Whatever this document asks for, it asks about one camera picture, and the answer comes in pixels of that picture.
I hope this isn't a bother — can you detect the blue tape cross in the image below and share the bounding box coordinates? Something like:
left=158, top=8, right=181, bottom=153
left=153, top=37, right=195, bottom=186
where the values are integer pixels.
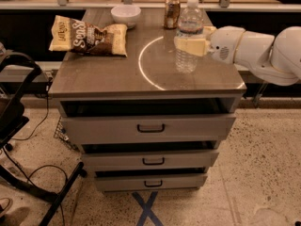
left=132, top=191, right=164, bottom=226

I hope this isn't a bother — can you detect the bottom grey drawer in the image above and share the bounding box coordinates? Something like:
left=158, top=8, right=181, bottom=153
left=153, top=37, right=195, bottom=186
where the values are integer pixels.
left=95, top=173, right=207, bottom=192

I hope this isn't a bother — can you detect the grey drawer cabinet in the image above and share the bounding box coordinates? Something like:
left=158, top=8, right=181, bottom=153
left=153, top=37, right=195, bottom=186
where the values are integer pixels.
left=50, top=8, right=246, bottom=183

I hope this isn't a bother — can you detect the white ceramic bowl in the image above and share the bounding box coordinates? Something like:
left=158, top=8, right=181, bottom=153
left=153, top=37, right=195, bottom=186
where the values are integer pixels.
left=111, top=5, right=141, bottom=28

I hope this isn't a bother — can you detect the clear plastic water bottle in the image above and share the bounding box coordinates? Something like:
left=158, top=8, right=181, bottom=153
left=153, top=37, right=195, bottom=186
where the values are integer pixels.
left=174, top=0, right=203, bottom=73

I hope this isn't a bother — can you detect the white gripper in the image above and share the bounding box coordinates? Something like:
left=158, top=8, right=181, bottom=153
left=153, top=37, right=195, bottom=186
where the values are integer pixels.
left=174, top=25, right=246, bottom=64

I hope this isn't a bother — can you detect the brown soda can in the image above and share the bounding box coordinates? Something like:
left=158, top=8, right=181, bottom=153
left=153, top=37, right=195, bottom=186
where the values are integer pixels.
left=164, top=0, right=181, bottom=29

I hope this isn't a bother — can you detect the yellow brown chip bag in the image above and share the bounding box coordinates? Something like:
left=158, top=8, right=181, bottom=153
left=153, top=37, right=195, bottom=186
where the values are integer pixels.
left=49, top=15, right=127, bottom=56

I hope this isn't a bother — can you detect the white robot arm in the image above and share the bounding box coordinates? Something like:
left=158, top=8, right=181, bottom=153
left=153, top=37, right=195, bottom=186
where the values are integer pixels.
left=174, top=26, right=301, bottom=86

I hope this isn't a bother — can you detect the middle grey drawer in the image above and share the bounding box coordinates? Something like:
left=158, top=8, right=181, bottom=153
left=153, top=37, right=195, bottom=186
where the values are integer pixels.
left=82, top=150, right=218, bottom=171

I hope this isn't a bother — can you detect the black metal stand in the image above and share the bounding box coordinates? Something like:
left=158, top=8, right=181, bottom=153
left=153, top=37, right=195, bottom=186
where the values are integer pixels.
left=0, top=50, right=87, bottom=226

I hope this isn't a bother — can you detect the black floor cable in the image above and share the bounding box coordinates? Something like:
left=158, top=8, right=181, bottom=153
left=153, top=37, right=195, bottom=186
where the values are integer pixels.
left=0, top=85, right=70, bottom=226

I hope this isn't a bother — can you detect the grey drawer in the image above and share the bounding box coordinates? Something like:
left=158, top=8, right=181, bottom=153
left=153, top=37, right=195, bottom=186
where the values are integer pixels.
left=95, top=173, right=207, bottom=192
left=82, top=150, right=218, bottom=171
left=62, top=114, right=235, bottom=145

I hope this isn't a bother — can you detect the top grey drawer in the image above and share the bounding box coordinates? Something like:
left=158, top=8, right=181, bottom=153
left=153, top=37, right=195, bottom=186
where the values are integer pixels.
left=62, top=114, right=235, bottom=145

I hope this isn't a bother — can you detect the wire basket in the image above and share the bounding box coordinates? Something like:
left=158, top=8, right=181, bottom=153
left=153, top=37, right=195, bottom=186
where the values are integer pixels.
left=54, top=118, right=78, bottom=151

